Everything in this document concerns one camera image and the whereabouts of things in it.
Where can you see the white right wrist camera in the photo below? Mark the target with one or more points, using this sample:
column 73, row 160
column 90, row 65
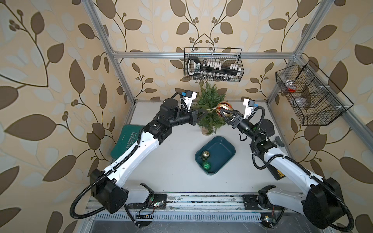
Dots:
column 249, row 105

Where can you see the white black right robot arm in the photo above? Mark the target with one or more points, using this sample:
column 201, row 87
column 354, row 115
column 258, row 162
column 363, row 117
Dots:
column 320, row 201

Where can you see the small green christmas tree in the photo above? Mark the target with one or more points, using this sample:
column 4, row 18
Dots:
column 209, row 99

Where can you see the black flat box yellow label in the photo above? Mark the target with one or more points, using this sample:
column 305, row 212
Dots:
column 275, row 172

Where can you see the side black wire basket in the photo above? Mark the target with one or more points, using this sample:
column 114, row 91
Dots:
column 319, row 99

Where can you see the shiny gold ball ornament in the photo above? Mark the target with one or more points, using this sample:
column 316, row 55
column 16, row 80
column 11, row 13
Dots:
column 205, row 155

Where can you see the red gold striped ornament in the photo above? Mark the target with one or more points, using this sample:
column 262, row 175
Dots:
column 223, row 105

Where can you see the back black wire basket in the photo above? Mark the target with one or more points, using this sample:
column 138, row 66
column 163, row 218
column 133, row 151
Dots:
column 226, row 56

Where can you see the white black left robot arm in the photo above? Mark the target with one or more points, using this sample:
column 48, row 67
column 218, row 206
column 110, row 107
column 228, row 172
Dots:
column 107, row 186

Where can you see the green glitter ball ornament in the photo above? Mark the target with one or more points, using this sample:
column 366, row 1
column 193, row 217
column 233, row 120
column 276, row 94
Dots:
column 206, row 165

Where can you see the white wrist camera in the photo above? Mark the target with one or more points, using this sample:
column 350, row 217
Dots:
column 249, row 105
column 186, row 98

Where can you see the green book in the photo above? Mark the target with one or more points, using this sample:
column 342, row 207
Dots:
column 128, row 136

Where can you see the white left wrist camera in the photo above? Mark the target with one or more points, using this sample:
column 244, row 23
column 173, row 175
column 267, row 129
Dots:
column 186, row 98

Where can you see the teal plastic tray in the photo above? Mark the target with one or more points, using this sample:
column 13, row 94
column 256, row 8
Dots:
column 221, row 152

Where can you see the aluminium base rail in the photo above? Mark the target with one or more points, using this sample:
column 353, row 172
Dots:
column 211, row 202

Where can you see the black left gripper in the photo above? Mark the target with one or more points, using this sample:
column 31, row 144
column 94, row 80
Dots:
column 194, row 117

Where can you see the small grey metal bracket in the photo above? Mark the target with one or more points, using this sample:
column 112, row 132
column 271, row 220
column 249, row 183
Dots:
column 279, row 142

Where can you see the black socket tool set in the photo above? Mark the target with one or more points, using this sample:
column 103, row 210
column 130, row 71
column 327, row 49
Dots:
column 195, row 67

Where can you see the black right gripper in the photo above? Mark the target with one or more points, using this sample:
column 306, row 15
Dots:
column 236, row 119

